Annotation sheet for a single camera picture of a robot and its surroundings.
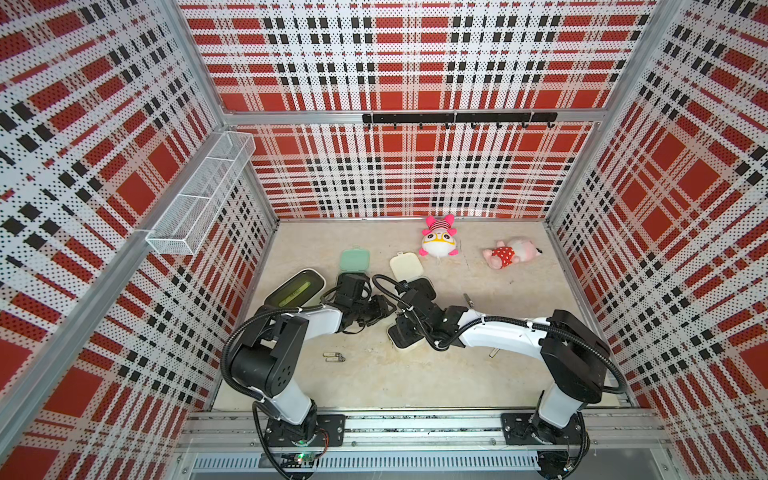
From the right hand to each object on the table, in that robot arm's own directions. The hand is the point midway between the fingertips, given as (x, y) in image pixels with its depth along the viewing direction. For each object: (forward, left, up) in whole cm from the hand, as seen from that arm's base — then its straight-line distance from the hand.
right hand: (405, 318), depth 86 cm
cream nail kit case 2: (-8, 0, +7) cm, 11 cm away
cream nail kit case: (+23, -1, -6) cm, 24 cm away
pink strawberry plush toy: (+26, -39, -2) cm, 47 cm away
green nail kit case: (+28, +19, -9) cm, 35 cm away
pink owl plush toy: (+30, -12, 0) cm, 33 cm away
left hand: (+5, +3, -4) cm, 7 cm away
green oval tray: (+10, +34, -1) cm, 35 cm away
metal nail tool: (+9, -21, -7) cm, 24 cm away
